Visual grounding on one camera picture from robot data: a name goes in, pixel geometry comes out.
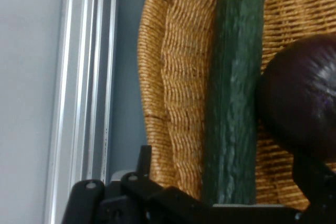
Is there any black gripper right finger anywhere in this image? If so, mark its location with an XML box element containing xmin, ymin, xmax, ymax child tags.
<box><xmin>291</xmin><ymin>153</ymin><xmax>336</xmax><ymax>224</ymax></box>

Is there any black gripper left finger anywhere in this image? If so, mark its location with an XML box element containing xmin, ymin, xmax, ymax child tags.
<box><xmin>61</xmin><ymin>145</ymin><xmax>213</xmax><ymax>224</ymax></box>

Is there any dark green cucumber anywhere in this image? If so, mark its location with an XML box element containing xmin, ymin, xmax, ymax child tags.
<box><xmin>201</xmin><ymin>0</ymin><xmax>265</xmax><ymax>206</ymax></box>

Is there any dark purple round vegetable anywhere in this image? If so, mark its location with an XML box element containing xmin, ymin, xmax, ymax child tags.
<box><xmin>256</xmin><ymin>35</ymin><xmax>336</xmax><ymax>162</ymax></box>

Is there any woven wicker basket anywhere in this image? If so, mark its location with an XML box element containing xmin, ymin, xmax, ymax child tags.
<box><xmin>138</xmin><ymin>0</ymin><xmax>336</xmax><ymax>212</ymax></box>

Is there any long aluminium frame rail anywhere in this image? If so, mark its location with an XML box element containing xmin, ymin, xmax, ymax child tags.
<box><xmin>44</xmin><ymin>0</ymin><xmax>119</xmax><ymax>224</ymax></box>

